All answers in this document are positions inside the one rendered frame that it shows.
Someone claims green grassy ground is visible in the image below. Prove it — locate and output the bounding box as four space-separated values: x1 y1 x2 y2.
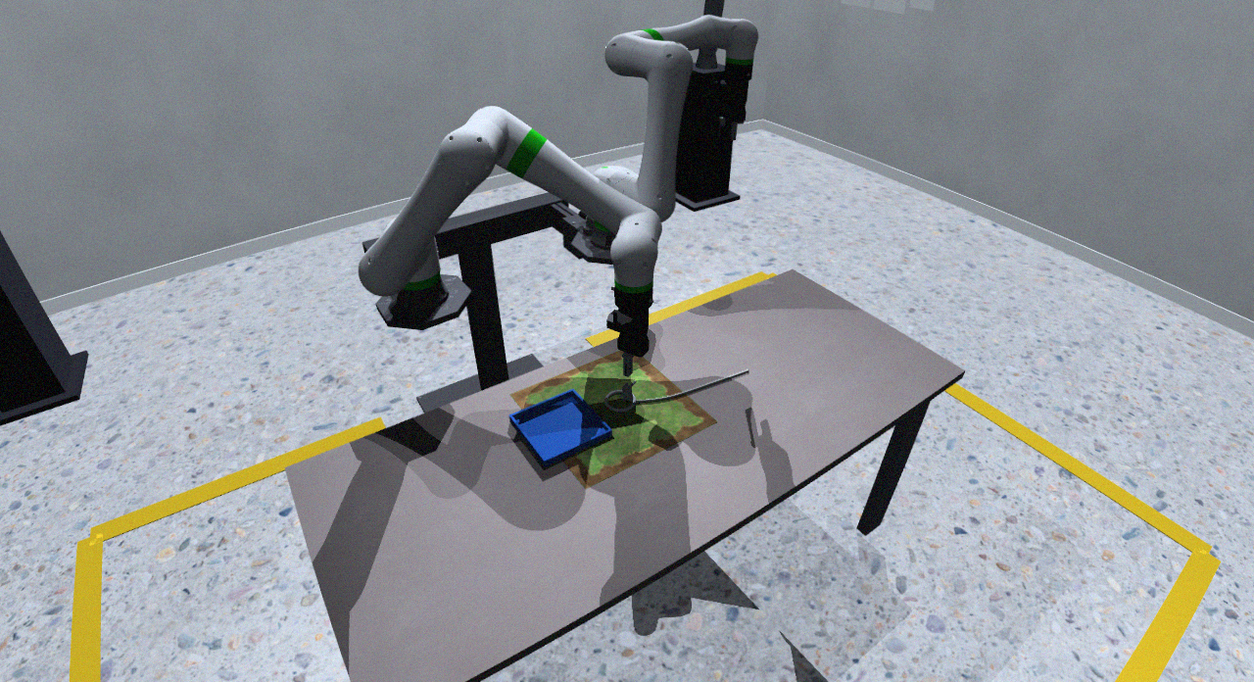
509 351 719 489

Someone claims blue tray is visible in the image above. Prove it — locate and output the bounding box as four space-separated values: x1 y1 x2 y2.
509 389 612 468

